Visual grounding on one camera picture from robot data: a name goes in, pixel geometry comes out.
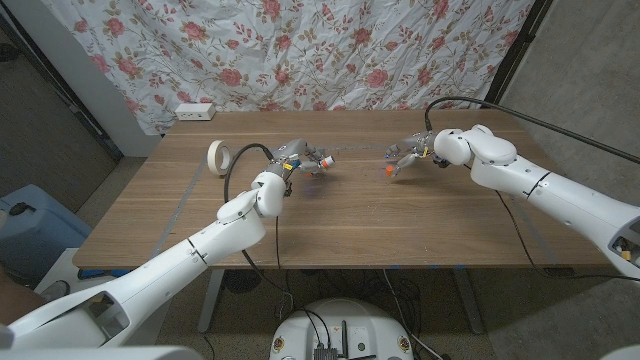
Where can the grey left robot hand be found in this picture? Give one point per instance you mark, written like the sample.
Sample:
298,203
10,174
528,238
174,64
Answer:
295,152

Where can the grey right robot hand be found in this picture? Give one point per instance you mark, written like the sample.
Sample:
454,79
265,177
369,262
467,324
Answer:
417,144

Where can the orange and white glue stick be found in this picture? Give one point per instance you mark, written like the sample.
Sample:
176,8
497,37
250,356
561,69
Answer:
328,161

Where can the orange glue stick cap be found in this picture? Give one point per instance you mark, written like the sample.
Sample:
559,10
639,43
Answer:
388,170

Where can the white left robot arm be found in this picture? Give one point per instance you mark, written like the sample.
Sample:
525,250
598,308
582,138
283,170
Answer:
165,270

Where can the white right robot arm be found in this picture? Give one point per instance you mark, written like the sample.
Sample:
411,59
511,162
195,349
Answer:
560,200

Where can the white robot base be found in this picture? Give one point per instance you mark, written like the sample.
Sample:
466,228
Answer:
345,325

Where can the masking tape roll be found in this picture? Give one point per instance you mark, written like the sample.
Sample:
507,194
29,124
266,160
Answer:
215,156

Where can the floral backdrop cloth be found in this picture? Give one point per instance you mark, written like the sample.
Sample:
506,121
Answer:
300,50

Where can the white power strip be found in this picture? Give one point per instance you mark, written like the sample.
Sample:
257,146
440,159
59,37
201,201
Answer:
195,112

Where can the black backdrop stand pole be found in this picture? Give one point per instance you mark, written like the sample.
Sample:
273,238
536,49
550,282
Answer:
515,55

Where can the black round grille disc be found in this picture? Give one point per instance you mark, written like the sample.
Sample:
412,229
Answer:
240,282

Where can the white table leg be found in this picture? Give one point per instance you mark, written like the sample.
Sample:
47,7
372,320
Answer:
210,305
470,305

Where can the blue plastic bin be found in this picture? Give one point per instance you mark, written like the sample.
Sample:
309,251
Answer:
40,230

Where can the white sneaker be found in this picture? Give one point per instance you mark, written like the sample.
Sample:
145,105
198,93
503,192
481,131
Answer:
56,291

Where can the person bare leg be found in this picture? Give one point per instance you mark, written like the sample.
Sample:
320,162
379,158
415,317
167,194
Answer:
17,302

